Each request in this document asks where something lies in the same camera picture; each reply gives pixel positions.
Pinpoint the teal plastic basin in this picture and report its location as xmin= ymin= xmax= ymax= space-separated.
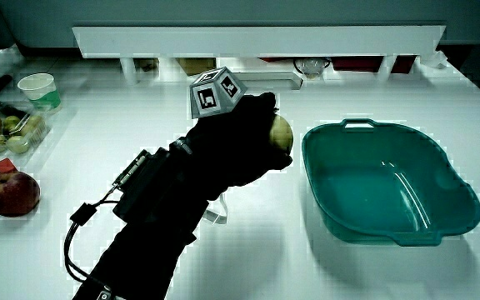
xmin=301 ymin=117 xmax=480 ymax=248

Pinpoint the clear plastic fruit box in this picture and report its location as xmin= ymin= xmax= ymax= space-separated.
xmin=0 ymin=102 xmax=53 ymax=166

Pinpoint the person's left hand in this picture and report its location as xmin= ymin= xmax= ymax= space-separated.
xmin=177 ymin=66 xmax=293 ymax=199

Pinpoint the red tag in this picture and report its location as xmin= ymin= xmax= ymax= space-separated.
xmin=0 ymin=157 xmax=18 ymax=174

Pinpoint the white and green paper cup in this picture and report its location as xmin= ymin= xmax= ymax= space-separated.
xmin=17 ymin=72 xmax=63 ymax=113

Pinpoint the white desk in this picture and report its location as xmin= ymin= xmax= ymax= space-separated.
xmin=0 ymin=45 xmax=480 ymax=300

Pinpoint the black wrist sensor box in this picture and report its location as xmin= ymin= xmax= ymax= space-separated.
xmin=112 ymin=148 xmax=174 ymax=222

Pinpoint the white strap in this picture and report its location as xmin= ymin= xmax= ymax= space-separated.
xmin=201 ymin=192 xmax=229 ymax=226

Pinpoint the crumpled white paper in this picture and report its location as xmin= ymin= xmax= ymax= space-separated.
xmin=421 ymin=50 xmax=449 ymax=70

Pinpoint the black cable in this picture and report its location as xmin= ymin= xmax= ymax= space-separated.
xmin=63 ymin=189 xmax=120 ymax=285

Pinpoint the brown cardboard box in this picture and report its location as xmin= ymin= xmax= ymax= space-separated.
xmin=176 ymin=57 xmax=218 ymax=77

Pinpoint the red apple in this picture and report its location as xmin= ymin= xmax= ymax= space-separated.
xmin=0 ymin=170 xmax=41 ymax=218

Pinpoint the clear glass bowl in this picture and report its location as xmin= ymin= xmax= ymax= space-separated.
xmin=292 ymin=57 xmax=333 ymax=79

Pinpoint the yellow-green pear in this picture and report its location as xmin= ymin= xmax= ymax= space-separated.
xmin=267 ymin=114 xmax=295 ymax=155

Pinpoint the white desk shelf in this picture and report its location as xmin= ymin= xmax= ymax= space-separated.
xmin=72 ymin=25 xmax=448 ymax=87

